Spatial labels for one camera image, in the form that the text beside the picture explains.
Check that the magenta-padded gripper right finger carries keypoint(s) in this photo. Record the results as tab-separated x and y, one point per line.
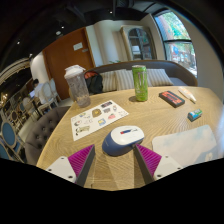
165	165

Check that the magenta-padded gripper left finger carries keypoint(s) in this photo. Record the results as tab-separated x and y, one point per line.
60	166

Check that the white and blue computer mouse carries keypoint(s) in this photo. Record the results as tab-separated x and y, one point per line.
123	140

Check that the grey tufted chair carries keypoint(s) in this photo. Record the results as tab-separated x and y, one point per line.
41	133

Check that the small green blue eraser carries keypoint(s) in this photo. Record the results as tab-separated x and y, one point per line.
194	115

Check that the white sticker sheet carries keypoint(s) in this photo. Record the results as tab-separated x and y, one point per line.
96	120

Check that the blue round-backed chairs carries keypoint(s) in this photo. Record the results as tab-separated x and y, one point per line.
8	135

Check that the black and red flat box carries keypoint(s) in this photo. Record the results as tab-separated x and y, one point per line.
171	98

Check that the white chairs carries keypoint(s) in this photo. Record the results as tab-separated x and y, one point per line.
50	96

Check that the white squeeze tube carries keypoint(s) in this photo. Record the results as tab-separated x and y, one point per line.
186	94

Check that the person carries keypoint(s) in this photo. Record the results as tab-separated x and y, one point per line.
38	90

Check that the clear shaker bottle white lid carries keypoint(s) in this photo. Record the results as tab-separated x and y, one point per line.
79	86

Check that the striped cushion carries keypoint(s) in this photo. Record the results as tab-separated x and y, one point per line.
159	77
125	79
109	81

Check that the black backpack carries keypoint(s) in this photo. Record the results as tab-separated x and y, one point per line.
95	83

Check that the brown wooden door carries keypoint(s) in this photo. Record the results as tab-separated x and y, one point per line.
61	60

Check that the white door sign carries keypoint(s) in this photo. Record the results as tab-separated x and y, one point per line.
78	46

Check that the arched black-framed window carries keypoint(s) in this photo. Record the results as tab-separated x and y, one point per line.
176	43

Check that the arched glass-door cabinet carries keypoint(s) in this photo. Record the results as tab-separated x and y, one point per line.
140	43

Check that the ceiling lights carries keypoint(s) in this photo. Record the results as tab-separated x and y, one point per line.
58	32

